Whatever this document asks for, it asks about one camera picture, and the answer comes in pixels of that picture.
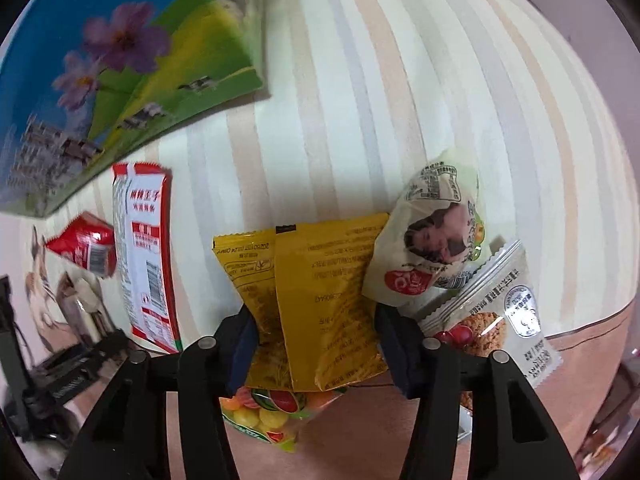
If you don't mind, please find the cranberry oat cookie packet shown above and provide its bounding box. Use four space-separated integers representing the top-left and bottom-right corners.
419 240 562 387

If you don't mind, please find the yellow fruit candy bag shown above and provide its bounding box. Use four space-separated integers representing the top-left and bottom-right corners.
213 214 387 451

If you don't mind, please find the red triangular snack packet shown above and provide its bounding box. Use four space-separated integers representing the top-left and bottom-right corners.
44 211 117 278

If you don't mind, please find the cardboard milk box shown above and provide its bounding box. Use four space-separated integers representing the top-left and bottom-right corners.
1 0 264 218

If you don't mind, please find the cream chicken foot packet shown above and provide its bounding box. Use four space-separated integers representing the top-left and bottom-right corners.
362 148 490 309

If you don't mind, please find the red white long packet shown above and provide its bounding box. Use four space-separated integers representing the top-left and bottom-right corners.
113 162 182 353

